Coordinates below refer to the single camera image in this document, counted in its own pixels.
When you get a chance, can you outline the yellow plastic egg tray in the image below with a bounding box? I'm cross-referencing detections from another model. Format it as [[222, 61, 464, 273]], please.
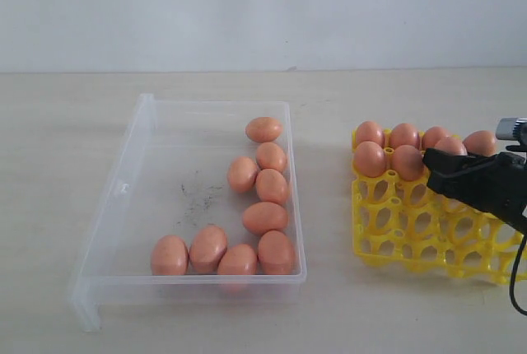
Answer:
[[350, 127, 527, 286]]

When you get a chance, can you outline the brown egg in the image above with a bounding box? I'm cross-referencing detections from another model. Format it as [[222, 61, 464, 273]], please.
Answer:
[[151, 235, 189, 276], [353, 141, 387, 178], [463, 130, 497, 156], [255, 142, 287, 173], [391, 145, 424, 181], [433, 136, 468, 156], [242, 202, 289, 235], [245, 116, 283, 143], [258, 230, 296, 275], [255, 169, 289, 205], [189, 225, 228, 274], [217, 244, 258, 275], [227, 156, 259, 193]]

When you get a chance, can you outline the brown egg placed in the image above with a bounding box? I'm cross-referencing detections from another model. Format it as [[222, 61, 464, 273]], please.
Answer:
[[354, 120, 385, 148], [421, 126, 452, 150], [389, 123, 421, 150]]

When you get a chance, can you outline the clear plastic tray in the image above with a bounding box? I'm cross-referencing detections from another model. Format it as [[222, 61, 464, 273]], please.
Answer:
[[70, 94, 307, 332]]

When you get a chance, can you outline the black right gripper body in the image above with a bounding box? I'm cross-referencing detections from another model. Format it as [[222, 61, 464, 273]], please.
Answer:
[[423, 148, 526, 231]]

